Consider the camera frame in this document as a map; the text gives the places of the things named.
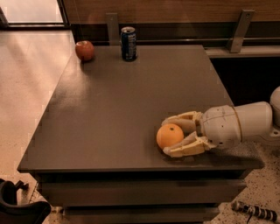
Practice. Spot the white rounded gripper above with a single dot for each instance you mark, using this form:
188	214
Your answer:
220	126

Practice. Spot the orange fruit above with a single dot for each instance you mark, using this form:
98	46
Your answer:
168	135

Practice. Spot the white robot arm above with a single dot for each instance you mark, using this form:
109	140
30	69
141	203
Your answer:
259	121

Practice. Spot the red apple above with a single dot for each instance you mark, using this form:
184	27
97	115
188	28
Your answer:
84	50

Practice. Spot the grey drawer cabinet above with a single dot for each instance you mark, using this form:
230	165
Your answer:
95	154

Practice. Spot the blue soda can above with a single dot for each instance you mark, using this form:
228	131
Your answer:
128	43

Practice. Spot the black chair base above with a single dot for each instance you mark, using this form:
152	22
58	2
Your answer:
13	213

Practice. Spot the right metal wall bracket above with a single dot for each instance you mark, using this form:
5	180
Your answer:
234	45

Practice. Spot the metal wall bracket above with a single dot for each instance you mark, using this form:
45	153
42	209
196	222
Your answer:
113	28
234	45

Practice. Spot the black white striped handle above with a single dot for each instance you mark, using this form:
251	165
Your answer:
260	213

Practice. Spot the left metal wall bracket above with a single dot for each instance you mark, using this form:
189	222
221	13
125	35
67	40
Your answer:
113	28

